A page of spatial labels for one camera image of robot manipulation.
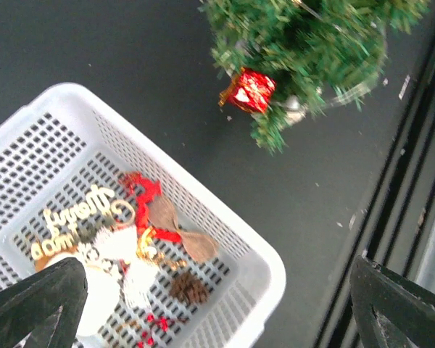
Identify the burlap bow ornament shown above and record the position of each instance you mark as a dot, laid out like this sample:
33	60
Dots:
163	217

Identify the gold merry christmas sign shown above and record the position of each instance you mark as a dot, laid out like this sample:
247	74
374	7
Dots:
63	225

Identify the brown pine cone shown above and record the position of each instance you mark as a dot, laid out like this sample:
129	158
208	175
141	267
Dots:
189	289

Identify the white perforated plastic basket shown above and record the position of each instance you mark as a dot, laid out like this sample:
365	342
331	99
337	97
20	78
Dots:
68	139

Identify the red gift box ornament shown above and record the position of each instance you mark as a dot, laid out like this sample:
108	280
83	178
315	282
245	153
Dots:
249	90

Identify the red berry sprig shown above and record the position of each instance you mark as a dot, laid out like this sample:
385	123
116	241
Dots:
153	324

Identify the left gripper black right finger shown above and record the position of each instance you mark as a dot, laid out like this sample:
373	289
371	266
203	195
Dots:
390	310

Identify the small green christmas tree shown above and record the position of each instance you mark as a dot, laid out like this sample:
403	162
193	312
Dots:
321	54

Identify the cream heart ornament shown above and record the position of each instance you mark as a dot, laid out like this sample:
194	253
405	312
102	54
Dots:
103	293

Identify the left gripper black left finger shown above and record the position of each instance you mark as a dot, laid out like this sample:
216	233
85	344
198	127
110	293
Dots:
45	308

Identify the red ribbon gold bell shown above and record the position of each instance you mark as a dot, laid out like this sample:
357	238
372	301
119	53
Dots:
148	237

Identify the white mesh bow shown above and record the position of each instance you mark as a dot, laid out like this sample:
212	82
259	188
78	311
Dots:
115	252

